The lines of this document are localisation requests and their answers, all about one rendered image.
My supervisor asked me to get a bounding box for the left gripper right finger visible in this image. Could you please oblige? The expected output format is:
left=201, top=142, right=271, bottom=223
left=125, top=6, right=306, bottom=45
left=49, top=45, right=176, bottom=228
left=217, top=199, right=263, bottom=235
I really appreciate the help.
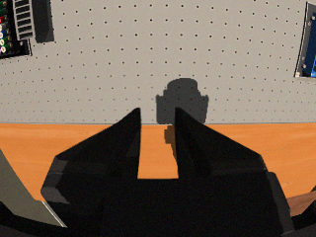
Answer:
left=175, top=108, right=268, bottom=178

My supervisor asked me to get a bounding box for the blue grid rack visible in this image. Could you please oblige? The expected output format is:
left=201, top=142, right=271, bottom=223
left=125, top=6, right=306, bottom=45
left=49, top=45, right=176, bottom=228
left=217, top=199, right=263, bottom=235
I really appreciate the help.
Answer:
left=303, top=13, right=316, bottom=77

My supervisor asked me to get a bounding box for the white perforated base plate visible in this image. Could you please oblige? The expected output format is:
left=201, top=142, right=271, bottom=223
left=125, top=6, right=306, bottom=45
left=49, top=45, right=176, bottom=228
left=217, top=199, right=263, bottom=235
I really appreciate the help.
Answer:
left=0, top=0, right=316, bottom=125

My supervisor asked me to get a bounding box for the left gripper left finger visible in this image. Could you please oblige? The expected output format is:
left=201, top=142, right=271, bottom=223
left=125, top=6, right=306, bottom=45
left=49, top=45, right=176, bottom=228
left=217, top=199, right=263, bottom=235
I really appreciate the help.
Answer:
left=48, top=108, right=141, bottom=178

